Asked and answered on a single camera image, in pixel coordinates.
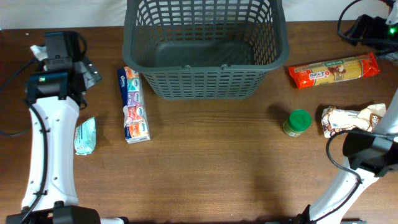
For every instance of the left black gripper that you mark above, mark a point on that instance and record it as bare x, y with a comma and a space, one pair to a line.
89, 68

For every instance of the grey plastic shopping basket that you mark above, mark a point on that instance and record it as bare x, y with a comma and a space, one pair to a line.
194, 49

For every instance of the Kleenex tissue multipack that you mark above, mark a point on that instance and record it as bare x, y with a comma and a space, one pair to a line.
136, 127

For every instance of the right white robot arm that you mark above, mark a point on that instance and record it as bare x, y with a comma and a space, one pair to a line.
368, 156

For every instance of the green lid jar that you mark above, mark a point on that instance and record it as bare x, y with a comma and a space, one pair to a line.
297, 122

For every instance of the light green wet wipes pack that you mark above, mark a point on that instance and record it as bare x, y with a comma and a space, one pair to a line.
85, 137

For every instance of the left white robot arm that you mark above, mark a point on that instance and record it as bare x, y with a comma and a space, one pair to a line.
54, 96

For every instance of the red spaghetti package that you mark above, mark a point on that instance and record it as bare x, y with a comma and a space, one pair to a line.
334, 71

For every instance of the crumpled beige snack bag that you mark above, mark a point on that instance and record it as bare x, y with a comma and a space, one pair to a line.
335, 120

